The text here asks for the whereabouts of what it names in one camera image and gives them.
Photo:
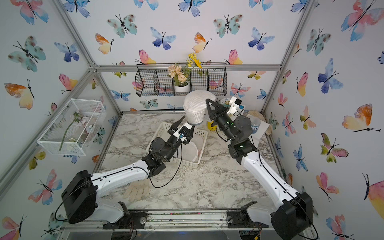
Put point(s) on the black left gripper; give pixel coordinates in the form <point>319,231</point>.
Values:
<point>172,127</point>

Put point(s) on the yellow plastic bottle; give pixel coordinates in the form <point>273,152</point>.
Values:
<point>211,126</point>

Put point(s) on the pink trimmed mesh bag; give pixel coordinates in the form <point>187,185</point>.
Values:
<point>188,153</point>
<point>198,141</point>

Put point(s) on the blue granule jar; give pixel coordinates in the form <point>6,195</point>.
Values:
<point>255,123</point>

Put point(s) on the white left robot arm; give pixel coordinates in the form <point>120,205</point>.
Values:
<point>82,198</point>

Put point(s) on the white pot with flowers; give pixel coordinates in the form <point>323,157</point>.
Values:
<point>181,74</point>

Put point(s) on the white wire wall basket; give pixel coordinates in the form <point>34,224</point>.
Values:
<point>50,139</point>

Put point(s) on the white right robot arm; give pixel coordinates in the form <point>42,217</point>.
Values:
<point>264,168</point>

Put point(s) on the white perforated plastic basket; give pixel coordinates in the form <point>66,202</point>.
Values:
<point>162,132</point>

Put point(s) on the white tiered wooden shelf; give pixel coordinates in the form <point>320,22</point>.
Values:
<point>229,116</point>

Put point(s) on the beige woven fan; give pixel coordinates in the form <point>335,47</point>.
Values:
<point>258,115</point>

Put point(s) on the black wire wall basket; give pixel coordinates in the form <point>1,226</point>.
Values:
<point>152,80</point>

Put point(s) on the green lidded glass jar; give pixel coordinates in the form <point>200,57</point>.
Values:
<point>225,102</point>

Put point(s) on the white mesh laundry bag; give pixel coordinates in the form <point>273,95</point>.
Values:
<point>195,106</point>

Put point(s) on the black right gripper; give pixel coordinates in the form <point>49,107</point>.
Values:
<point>221,115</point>

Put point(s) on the pink artificial rose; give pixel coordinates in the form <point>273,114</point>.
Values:
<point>75,134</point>

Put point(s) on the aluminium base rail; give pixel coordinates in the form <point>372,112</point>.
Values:
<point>242,219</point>

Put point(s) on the beige work glove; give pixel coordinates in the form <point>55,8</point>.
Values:
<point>137,191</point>

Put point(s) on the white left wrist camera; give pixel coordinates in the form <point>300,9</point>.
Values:
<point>183,131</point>

